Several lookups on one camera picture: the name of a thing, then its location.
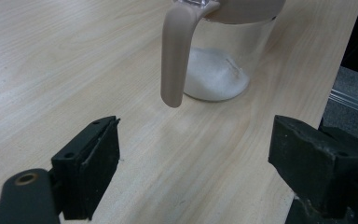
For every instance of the white sugar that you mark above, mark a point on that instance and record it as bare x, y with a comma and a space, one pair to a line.
214, 77

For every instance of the aluminium floor rail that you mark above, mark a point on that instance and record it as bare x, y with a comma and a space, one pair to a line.
354, 102

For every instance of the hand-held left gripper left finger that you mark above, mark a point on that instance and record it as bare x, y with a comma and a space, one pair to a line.
90, 165

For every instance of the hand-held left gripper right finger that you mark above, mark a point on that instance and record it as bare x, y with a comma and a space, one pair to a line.
307, 161

